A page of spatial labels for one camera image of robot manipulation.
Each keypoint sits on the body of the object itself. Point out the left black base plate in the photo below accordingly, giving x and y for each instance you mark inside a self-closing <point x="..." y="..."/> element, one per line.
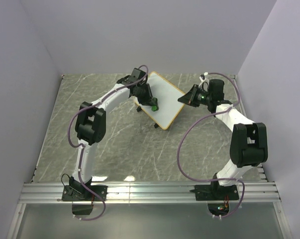
<point x="71" y="194"/>

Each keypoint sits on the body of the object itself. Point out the orange framed whiteboard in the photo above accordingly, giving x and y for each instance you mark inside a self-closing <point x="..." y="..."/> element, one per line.
<point x="167" y="95"/>

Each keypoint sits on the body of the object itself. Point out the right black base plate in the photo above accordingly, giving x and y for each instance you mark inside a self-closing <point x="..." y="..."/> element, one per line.
<point x="204" y="193"/>

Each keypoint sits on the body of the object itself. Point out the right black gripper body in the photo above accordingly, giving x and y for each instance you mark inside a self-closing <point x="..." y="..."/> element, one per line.
<point x="203" y="97"/>

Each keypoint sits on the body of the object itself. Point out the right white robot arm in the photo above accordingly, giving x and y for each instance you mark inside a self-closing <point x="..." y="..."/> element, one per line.
<point x="248" y="147"/>

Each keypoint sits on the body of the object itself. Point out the aluminium mounting rail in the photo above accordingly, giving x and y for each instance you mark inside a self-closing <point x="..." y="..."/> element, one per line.
<point x="145" y="193"/>

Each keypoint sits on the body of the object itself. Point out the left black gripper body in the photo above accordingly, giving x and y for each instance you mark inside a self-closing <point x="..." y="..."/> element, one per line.
<point x="144" y="96"/>

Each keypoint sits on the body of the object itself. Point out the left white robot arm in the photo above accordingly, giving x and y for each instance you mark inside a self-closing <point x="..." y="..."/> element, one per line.
<point x="88" y="126"/>

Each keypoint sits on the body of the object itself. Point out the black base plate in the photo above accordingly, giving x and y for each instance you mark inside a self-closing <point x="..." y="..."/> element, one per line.
<point x="204" y="193"/>
<point x="71" y="194"/>

